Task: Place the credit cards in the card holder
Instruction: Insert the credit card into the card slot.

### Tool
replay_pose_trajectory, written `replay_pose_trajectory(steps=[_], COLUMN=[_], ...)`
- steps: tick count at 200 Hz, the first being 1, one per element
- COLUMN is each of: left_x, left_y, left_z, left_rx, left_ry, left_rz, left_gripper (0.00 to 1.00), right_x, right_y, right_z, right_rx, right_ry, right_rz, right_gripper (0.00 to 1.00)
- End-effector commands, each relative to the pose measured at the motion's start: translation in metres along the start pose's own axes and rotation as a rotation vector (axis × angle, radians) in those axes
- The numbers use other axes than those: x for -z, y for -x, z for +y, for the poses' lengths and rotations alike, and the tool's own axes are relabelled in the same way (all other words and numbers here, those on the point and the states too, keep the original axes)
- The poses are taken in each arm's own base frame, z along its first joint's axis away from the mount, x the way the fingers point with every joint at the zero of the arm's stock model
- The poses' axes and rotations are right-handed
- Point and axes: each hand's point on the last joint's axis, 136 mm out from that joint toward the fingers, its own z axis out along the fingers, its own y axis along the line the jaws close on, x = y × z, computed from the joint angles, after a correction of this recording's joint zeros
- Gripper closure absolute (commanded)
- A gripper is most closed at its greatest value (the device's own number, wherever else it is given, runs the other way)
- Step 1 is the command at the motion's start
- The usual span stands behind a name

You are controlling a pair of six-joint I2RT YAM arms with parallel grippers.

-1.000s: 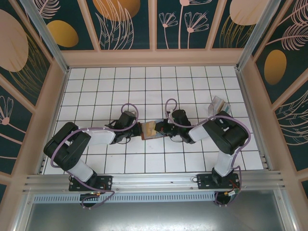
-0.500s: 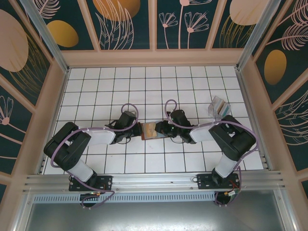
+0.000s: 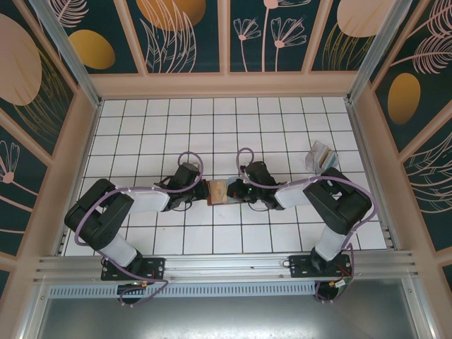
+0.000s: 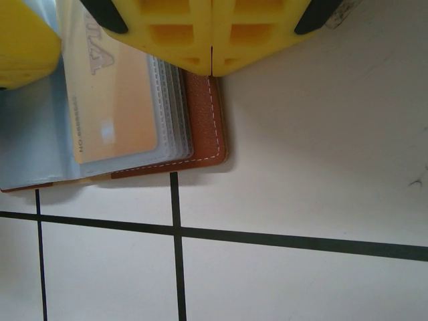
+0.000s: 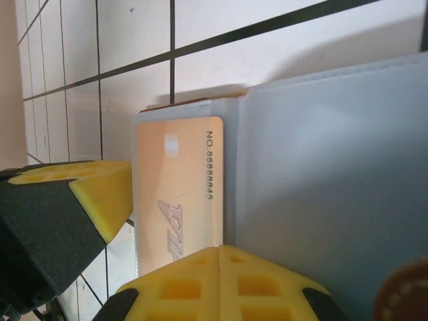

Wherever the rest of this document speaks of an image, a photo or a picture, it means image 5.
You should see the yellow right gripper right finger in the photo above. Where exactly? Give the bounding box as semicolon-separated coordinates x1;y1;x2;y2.
219;245;339;321

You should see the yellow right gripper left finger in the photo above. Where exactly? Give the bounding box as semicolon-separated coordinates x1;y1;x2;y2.
106;245;221;321

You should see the gold VIP card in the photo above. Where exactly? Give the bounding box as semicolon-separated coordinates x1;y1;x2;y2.
133;116;224;277

